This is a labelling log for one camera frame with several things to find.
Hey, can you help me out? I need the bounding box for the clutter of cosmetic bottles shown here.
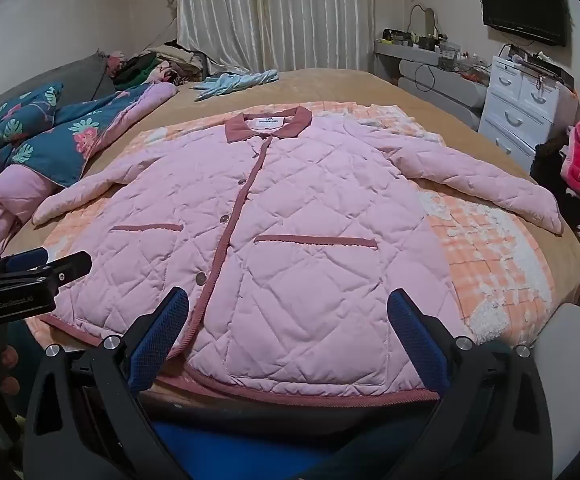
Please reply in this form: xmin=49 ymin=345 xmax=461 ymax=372
xmin=380 ymin=27 xmax=491 ymax=81

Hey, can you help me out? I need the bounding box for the light blue garment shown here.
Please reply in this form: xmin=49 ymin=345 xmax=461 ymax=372
xmin=190 ymin=69 xmax=279 ymax=102

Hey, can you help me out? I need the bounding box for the blue cloth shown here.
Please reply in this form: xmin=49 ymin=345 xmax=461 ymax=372
xmin=150 ymin=420 xmax=331 ymax=480

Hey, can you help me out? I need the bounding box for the pink quilted jacket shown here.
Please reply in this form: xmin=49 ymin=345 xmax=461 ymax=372
xmin=32 ymin=106 xmax=564 ymax=402

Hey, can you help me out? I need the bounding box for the grey dressing table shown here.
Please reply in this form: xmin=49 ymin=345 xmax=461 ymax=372
xmin=374 ymin=40 xmax=488 ymax=127

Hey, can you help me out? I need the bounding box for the person's left hand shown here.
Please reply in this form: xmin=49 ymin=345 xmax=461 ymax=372
xmin=0 ymin=351 xmax=22 ymax=397

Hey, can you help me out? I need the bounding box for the black wall television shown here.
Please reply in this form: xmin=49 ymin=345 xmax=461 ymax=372
xmin=478 ymin=0 xmax=569 ymax=47

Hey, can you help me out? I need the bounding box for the white drawer cabinet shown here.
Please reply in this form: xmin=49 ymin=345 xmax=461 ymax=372
xmin=477 ymin=55 xmax=578 ymax=173

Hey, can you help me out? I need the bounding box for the black cloth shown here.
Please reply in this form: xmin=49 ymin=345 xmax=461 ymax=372
xmin=530 ymin=140 xmax=580 ymax=228

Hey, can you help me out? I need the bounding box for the grey pillow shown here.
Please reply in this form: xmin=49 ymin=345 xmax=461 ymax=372
xmin=0 ymin=52 xmax=117 ymax=126

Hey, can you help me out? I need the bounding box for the white round stool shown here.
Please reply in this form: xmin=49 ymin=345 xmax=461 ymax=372
xmin=530 ymin=302 xmax=580 ymax=480

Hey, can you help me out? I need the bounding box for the pile of clothes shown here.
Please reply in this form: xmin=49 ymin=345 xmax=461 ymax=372
xmin=107 ymin=42 xmax=207 ymax=87

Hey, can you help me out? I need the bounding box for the white pleated curtain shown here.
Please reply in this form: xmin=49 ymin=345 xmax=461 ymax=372
xmin=176 ymin=0 xmax=375 ymax=76

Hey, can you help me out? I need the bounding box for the small table mirror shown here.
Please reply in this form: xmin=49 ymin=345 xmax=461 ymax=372
xmin=409 ymin=4 xmax=439 ymax=42

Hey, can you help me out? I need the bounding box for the blue floral quilt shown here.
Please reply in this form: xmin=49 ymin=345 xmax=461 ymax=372
xmin=0 ymin=81 xmax=178 ymax=256

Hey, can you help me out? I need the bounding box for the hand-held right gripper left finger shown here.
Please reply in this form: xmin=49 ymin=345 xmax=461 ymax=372
xmin=22 ymin=286 xmax=191 ymax=480

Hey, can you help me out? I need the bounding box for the bed with tan sheet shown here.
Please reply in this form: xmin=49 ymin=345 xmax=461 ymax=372
xmin=0 ymin=66 xmax=580 ymax=411

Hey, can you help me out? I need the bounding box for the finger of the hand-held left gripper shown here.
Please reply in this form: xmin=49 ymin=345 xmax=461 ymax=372
xmin=0 ymin=247 xmax=51 ymax=281
xmin=40 ymin=251 xmax=94 ymax=286

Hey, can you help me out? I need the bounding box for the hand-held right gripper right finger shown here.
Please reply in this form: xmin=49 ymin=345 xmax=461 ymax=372
xmin=388 ymin=288 xmax=554 ymax=480

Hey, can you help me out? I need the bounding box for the orange checked blanket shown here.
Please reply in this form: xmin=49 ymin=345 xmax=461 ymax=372
xmin=27 ymin=101 xmax=555 ymax=356

